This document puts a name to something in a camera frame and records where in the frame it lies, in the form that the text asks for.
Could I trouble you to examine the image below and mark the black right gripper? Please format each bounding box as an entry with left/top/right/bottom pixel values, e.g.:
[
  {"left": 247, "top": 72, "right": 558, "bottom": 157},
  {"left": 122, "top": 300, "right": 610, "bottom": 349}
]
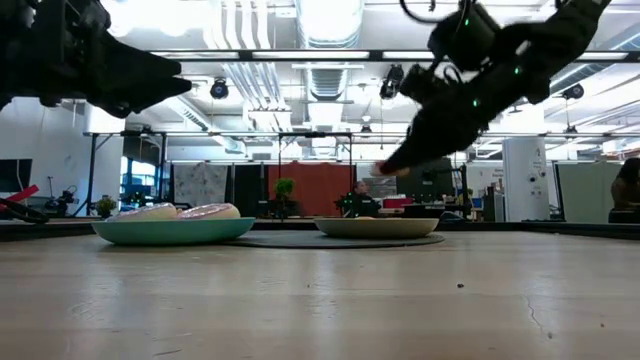
[{"left": 380, "top": 62, "right": 526, "bottom": 171}]

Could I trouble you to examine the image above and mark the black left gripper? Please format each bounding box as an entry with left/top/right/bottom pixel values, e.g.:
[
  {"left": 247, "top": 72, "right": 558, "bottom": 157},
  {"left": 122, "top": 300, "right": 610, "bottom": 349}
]
[{"left": 0, "top": 0, "right": 193, "bottom": 119}]

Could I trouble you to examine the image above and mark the large black monitor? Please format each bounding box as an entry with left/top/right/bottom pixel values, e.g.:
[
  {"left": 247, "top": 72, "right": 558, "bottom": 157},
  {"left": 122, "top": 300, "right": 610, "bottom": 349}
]
[{"left": 394, "top": 157, "right": 454, "bottom": 204}]

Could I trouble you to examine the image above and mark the person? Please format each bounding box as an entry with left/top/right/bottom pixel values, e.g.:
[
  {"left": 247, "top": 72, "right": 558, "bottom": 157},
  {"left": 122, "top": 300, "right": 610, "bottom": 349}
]
[
  {"left": 607, "top": 157, "right": 640, "bottom": 225},
  {"left": 344, "top": 180, "right": 382, "bottom": 219}
]

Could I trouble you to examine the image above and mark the pale yellow plastic plate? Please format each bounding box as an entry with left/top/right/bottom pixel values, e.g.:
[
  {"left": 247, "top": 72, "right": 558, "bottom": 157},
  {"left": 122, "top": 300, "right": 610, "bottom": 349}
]
[{"left": 312, "top": 216, "right": 441, "bottom": 240}]

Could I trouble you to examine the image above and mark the white round column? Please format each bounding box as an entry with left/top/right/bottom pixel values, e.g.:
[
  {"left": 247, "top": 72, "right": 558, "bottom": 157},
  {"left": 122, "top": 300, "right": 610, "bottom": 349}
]
[{"left": 501, "top": 136, "right": 551, "bottom": 223}]

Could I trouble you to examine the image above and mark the grey round woven placemat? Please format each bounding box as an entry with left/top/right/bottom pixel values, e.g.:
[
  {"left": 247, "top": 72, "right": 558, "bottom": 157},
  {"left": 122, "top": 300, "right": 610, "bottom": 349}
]
[{"left": 222, "top": 232, "right": 446, "bottom": 250}]

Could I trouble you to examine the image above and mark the grey marbled curtain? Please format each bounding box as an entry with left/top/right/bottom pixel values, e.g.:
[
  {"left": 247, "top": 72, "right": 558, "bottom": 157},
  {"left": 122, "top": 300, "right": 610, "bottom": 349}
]
[{"left": 172, "top": 163, "right": 229, "bottom": 216}]

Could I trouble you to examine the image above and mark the small green potted plant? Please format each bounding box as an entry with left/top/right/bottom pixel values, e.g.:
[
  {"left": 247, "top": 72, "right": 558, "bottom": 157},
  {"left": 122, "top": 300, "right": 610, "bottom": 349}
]
[{"left": 93, "top": 194, "right": 118, "bottom": 219}]

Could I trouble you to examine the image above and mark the tall green potted plant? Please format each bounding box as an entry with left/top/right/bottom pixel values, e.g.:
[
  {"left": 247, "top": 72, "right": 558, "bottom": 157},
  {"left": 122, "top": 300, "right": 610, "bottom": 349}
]
[{"left": 272, "top": 177, "right": 299, "bottom": 218}]

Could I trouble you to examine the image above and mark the teal plastic plate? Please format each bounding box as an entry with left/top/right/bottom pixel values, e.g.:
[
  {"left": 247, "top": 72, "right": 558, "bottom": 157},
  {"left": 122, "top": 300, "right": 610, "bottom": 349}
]
[{"left": 91, "top": 216, "right": 257, "bottom": 247}]

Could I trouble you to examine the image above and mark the red bar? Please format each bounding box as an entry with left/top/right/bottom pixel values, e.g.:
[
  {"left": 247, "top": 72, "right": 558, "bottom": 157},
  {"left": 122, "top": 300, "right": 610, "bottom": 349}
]
[{"left": 0, "top": 184, "right": 41, "bottom": 205}]

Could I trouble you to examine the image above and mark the pale green panel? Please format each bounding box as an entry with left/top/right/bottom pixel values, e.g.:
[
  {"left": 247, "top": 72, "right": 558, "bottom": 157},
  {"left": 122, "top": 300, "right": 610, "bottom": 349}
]
[{"left": 553, "top": 161, "right": 619, "bottom": 224}]

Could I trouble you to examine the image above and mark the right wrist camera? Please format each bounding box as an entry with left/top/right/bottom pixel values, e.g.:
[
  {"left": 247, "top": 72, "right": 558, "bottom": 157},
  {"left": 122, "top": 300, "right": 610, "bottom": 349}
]
[{"left": 398, "top": 63, "right": 444, "bottom": 104}]

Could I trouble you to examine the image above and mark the orange partition wall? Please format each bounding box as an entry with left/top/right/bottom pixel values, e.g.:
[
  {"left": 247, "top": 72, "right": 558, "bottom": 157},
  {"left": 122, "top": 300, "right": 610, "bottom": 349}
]
[{"left": 267, "top": 162, "right": 357, "bottom": 218}]

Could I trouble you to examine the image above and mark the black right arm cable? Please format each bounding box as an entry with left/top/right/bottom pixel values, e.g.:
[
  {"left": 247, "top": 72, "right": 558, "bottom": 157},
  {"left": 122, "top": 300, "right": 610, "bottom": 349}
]
[{"left": 398, "top": 0, "right": 474, "bottom": 25}]

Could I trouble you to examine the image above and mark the black aluminium table frame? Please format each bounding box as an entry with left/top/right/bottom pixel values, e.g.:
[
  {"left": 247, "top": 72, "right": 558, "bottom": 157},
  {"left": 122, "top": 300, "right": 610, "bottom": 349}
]
[{"left": 0, "top": 219, "right": 640, "bottom": 240}]

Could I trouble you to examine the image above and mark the silver ceiling duct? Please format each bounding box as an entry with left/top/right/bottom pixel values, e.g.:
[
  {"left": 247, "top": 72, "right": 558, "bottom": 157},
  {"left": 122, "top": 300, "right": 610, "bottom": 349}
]
[{"left": 294, "top": 0, "right": 366, "bottom": 104}]

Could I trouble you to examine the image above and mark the black wall screen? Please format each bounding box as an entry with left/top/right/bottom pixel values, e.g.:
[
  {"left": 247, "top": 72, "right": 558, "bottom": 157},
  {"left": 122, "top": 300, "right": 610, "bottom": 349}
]
[{"left": 0, "top": 158, "right": 34, "bottom": 194}]

